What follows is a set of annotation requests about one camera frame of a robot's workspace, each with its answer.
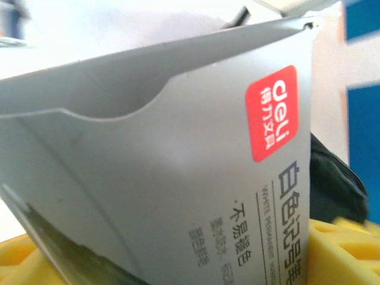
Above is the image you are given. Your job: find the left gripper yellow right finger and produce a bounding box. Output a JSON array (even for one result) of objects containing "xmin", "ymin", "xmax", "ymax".
[{"xmin": 308, "ymin": 217, "xmax": 380, "ymax": 285}]

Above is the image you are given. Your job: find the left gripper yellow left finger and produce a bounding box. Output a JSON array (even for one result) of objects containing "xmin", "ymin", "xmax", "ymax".
[{"xmin": 0, "ymin": 234, "xmax": 69, "ymax": 285}]

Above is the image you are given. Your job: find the grey marker pen box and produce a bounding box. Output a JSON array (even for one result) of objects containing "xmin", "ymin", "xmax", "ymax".
[{"xmin": 0, "ymin": 16, "xmax": 323, "ymax": 285}]

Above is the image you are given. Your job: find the black backpack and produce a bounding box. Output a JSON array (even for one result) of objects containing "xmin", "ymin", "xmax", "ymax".
[{"xmin": 310, "ymin": 133, "xmax": 369, "ymax": 224}]

